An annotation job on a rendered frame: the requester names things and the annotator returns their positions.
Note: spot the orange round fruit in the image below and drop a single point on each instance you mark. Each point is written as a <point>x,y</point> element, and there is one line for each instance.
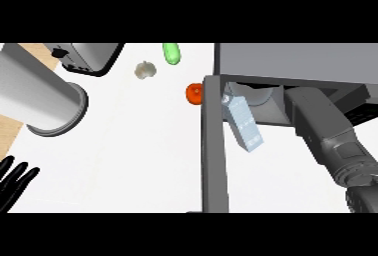
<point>194,94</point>

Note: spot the dark grey microwave door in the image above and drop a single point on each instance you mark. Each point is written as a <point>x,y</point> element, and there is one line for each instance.
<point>215,150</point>

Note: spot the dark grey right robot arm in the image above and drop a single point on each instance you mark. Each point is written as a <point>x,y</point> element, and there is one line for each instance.
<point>326,133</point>

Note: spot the pale garlic bulb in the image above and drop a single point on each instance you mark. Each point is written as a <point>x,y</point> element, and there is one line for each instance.
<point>145,70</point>

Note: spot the pale blue milk carton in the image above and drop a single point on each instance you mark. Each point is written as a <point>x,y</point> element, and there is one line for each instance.
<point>244,125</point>

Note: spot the green cucumber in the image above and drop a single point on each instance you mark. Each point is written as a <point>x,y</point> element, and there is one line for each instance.
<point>172,53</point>

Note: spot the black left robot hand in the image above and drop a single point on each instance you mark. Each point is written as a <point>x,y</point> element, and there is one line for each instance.
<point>14,185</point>

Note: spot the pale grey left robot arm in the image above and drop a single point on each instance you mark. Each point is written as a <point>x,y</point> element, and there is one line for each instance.
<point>35,90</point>

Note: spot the silver and black toaster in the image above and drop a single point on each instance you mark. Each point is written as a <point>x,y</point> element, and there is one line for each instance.
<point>89,56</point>

